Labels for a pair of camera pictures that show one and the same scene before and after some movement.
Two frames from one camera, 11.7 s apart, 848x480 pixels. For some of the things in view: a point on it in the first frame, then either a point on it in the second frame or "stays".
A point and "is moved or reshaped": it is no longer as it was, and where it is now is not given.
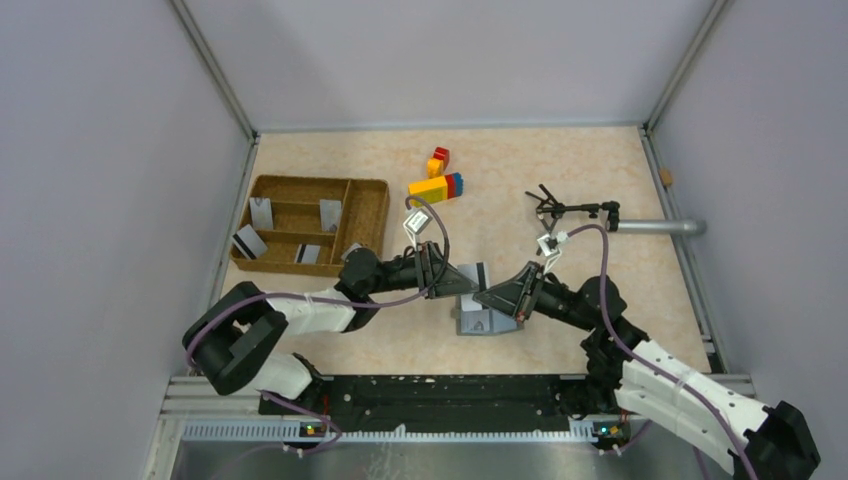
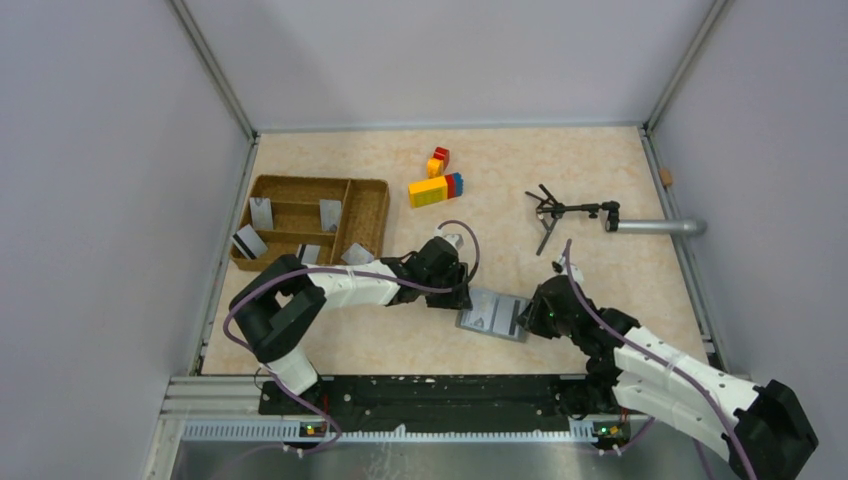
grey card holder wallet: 484,321 is moved or reshaped
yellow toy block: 430,191 stays
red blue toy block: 454,184 stays
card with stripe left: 247,240 stays
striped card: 478,272 → 506,312
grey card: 330,211 stays
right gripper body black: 524,303 → 542,320
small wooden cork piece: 666,176 stays
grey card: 475,321 stays
